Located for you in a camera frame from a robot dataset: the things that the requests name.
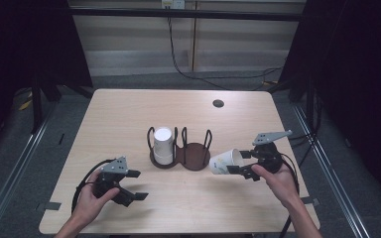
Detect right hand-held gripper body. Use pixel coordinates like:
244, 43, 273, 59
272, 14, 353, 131
243, 129, 294, 182

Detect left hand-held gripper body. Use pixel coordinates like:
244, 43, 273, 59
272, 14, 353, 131
92, 156, 137, 208

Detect printed white paper cup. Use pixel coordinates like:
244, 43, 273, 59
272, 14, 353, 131
208, 148, 246, 176

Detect dark wire cup holder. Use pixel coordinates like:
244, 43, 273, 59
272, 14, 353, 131
146, 125, 213, 173

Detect person's left hand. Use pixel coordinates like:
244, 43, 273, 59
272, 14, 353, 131
73, 170, 122, 223

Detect person's right hand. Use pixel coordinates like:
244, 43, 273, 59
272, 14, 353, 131
251, 163, 301, 209

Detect plain white paper cup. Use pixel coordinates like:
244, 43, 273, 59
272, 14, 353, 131
153, 152, 175, 166
153, 126, 174, 157

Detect grey tape strip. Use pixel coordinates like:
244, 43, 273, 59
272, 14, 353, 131
300, 195, 321, 207
35, 200, 63, 212

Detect black metal stand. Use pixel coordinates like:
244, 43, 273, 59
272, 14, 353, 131
30, 73, 45, 135

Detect black curtain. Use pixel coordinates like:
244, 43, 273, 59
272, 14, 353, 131
0, 0, 94, 167
278, 0, 381, 212

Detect black horizontal bar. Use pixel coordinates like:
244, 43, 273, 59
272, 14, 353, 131
68, 7, 306, 23

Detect right hand-held gripper cable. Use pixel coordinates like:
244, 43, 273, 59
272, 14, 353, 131
278, 152, 301, 238

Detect hand-held gripper cable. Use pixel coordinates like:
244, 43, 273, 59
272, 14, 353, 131
278, 152, 301, 238
70, 159, 114, 214

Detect left hand-held gripper cable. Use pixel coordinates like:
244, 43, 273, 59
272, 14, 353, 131
70, 159, 114, 214

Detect black floor cables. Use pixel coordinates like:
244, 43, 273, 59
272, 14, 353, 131
289, 130, 319, 169

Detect metal floor rail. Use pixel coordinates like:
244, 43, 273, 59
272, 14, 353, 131
292, 104, 372, 238
0, 102, 58, 238

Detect black hanging wall cable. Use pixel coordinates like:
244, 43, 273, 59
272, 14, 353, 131
166, 16, 284, 92

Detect white wall outlet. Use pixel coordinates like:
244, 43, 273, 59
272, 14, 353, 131
161, 0, 187, 10

